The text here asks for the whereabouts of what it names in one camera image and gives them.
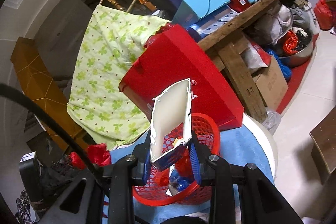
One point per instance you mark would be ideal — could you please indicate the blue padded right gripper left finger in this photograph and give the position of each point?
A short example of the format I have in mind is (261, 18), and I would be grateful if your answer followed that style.
(141, 172)

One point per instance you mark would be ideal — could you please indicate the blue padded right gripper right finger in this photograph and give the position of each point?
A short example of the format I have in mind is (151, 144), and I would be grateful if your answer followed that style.
(199, 154)

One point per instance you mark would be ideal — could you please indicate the red plastic bag trash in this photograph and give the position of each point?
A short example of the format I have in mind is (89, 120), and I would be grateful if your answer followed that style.
(183, 166)

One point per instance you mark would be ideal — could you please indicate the torn white blue carton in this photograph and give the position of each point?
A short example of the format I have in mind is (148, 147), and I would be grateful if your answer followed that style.
(171, 109)

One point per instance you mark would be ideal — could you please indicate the blue shiny plastic bag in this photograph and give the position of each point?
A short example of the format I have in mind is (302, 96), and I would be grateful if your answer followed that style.
(177, 183)

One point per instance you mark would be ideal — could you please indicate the red plastic mesh basket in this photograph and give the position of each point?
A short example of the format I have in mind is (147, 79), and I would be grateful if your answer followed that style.
(153, 195)

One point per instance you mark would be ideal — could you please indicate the light blue cloth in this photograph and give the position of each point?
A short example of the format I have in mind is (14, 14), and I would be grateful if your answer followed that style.
(238, 146)

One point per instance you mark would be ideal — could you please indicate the black clothing pile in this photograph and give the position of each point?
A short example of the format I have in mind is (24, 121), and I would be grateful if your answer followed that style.
(43, 185)

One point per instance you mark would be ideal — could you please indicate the red paper gift bag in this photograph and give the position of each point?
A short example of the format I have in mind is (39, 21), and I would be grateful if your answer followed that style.
(174, 56)

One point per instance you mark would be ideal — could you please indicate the brown cardboard box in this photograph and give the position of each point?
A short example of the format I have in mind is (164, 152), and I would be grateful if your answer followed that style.
(271, 84)

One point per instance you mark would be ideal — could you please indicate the wooden bench plank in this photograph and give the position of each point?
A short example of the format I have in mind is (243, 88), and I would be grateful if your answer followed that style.
(224, 47)

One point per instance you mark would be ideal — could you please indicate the green clover pattern quilt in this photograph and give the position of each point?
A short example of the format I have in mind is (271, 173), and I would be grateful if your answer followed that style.
(112, 42)

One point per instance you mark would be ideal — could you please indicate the brown wooden cabinet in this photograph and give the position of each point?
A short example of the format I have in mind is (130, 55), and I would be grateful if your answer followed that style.
(37, 83)

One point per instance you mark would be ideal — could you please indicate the light blue cardboard box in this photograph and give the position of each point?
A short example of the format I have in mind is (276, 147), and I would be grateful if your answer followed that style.
(191, 11)

